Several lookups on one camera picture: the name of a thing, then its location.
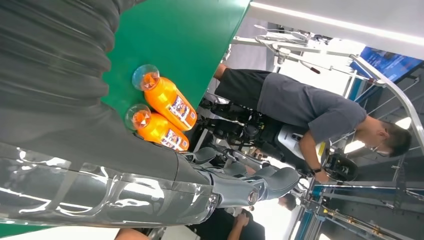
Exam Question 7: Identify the black humanoid robot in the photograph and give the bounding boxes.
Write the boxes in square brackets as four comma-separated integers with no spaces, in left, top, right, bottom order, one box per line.
[197,96,359,183]

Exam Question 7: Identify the blue metal frame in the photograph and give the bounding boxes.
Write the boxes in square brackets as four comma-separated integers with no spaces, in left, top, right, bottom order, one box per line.
[288,183,424,240]

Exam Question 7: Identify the white desk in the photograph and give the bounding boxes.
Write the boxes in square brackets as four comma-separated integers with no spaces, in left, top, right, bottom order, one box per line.
[0,225,200,240]

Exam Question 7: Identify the person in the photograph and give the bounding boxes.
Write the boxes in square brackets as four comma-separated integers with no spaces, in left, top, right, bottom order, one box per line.
[213,63,413,185]
[188,193,298,240]
[114,227,152,240]

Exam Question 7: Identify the blue display screen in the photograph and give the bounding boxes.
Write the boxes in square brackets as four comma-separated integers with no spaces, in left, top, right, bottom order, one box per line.
[350,46,424,84]

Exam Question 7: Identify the green table mat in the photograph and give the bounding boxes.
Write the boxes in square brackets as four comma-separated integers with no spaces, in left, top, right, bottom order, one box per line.
[0,0,252,239]

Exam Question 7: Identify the orange detergent bottle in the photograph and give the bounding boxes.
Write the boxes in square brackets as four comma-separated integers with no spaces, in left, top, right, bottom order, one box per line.
[124,103,190,153]
[131,64,198,132]

